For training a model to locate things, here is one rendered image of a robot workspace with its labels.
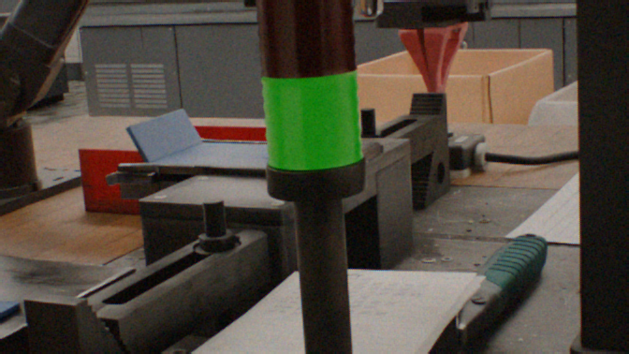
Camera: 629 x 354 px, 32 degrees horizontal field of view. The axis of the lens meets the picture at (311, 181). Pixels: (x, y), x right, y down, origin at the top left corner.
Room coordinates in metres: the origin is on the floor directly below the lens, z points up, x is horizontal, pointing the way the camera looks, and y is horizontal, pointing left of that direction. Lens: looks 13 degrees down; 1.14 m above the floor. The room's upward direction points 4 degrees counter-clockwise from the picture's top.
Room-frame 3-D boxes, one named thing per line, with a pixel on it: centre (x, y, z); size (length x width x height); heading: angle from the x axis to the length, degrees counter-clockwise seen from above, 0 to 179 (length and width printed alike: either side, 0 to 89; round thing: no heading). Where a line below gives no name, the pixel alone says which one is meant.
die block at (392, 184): (0.71, 0.02, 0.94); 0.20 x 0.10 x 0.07; 153
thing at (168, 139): (0.74, 0.04, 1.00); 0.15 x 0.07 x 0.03; 63
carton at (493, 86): (3.26, -0.41, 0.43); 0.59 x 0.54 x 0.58; 149
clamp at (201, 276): (0.54, 0.07, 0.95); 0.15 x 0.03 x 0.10; 153
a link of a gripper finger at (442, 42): (1.05, -0.12, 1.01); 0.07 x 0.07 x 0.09; 61
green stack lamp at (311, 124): (0.42, 0.00, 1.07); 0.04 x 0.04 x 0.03
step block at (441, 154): (0.93, -0.10, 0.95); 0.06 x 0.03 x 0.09; 153
